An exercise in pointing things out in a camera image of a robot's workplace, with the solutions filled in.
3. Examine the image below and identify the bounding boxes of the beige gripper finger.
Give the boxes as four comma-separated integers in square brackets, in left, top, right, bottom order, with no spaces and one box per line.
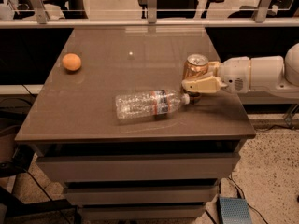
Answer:
[208,61,221,76]
[181,76,226,93]

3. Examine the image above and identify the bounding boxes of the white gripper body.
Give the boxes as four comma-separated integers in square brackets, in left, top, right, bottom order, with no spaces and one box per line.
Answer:
[218,57,250,93]

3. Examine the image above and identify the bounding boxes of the orange soda can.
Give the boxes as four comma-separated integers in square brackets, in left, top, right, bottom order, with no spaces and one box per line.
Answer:
[181,54,208,105]

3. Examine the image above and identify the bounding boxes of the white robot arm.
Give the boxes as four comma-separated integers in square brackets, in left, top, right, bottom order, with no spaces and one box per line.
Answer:
[181,44,299,99]

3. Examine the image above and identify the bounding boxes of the clear plastic water bottle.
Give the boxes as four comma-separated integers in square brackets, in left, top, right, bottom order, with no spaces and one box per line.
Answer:
[115,90,190,119]

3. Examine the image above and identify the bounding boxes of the black office chair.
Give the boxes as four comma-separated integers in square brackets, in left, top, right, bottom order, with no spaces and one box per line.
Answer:
[138,0,224,19]

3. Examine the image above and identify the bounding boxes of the grey drawer cabinet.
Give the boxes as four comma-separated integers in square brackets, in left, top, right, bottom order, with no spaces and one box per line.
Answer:
[17,27,255,220]

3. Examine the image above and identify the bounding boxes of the orange fruit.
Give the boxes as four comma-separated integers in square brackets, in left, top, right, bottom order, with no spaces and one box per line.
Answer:
[62,53,81,72]

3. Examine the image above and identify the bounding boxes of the metal railing post right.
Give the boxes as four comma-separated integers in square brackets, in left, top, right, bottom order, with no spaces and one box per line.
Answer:
[252,0,272,23]

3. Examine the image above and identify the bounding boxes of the metal railing post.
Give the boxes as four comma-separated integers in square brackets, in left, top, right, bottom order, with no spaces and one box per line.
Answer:
[30,0,50,24]
[147,0,157,24]
[252,0,272,23]

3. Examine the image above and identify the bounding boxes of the black floor cable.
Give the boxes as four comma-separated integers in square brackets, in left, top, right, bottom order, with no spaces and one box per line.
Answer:
[227,175,269,224]

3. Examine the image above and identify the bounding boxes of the metal railing post middle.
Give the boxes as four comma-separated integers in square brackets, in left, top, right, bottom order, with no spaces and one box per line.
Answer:
[147,0,157,24]

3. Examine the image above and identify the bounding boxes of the metal railing post left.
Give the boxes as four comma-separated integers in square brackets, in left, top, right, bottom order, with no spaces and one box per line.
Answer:
[30,0,50,24]

